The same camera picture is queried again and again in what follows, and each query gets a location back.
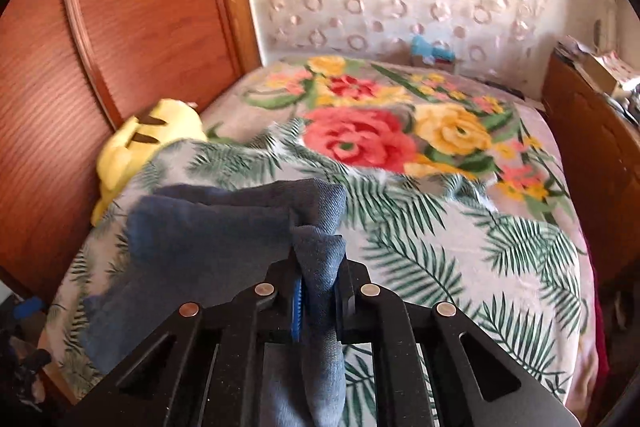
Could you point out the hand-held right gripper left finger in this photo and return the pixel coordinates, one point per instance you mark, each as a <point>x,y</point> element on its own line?
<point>297,307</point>

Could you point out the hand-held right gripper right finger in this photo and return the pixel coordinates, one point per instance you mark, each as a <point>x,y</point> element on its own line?
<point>347,292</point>

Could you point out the blue denim pants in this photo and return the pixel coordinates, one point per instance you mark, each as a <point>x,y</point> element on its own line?
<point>225,227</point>

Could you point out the floral leaf print blanket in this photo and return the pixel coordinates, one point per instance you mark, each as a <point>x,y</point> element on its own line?
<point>425,232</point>

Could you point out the yellow plush toy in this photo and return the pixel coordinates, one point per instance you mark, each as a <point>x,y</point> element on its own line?
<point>125,147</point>

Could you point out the small cardboard box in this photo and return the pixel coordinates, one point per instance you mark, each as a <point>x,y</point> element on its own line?
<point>445,67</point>

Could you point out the light blue plush toy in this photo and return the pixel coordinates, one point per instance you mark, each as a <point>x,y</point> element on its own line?
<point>430,49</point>

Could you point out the wooden cabinet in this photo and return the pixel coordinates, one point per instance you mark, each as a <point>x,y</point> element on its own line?
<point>590,132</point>

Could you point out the wooden headboard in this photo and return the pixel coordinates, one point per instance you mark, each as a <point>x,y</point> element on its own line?
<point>150,7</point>

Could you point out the open patterned cardboard box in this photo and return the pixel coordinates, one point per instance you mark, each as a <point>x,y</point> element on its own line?
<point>600,72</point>

